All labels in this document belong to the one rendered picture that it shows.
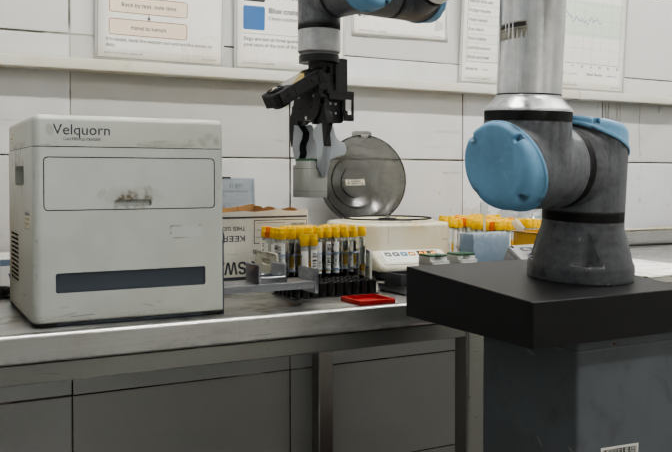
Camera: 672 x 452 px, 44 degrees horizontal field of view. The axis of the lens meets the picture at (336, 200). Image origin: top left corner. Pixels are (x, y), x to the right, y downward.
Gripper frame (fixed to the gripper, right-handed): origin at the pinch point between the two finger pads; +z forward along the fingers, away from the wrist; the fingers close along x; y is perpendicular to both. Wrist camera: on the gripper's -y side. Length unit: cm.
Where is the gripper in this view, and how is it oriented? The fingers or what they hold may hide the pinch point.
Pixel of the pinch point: (309, 170)
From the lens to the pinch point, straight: 145.6
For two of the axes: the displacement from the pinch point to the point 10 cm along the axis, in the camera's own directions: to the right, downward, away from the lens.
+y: 7.5, -0.2, 6.6
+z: 0.0, 10.0, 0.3
